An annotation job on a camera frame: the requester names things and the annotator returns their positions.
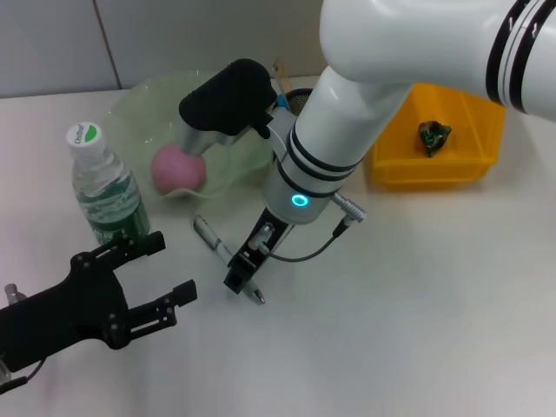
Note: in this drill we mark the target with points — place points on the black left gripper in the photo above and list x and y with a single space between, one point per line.
65 313

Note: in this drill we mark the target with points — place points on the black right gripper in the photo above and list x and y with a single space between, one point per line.
278 230

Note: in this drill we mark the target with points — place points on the silver grey pen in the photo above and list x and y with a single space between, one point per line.
210 236

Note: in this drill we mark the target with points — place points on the pink toy peach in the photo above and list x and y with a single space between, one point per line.
169 174

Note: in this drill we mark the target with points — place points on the clear water bottle green label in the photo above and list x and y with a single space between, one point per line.
104 187

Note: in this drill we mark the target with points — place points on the blue scissors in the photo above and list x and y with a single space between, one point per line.
284 103

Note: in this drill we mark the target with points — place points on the clear plastic ruler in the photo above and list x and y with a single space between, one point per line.
281 76

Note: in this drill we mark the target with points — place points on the green glass fruit bowl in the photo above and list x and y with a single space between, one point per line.
143 104

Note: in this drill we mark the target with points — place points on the black mesh pen holder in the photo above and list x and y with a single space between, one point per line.
299 97

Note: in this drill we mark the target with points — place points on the yellow plastic bin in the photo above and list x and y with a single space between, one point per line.
434 174

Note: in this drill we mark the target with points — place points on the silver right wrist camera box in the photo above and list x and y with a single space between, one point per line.
226 100

